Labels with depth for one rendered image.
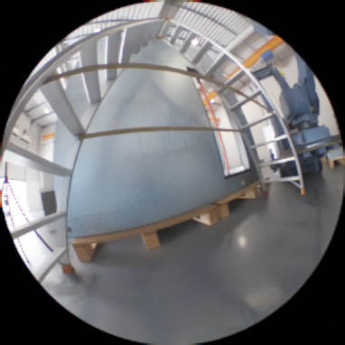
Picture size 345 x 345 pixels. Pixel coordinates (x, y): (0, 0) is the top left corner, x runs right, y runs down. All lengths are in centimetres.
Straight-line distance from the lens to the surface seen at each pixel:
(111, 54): 85
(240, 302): 54
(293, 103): 166
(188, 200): 105
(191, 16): 830
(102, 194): 94
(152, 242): 92
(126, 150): 96
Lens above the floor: 48
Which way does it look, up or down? 3 degrees up
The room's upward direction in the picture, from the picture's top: 12 degrees counter-clockwise
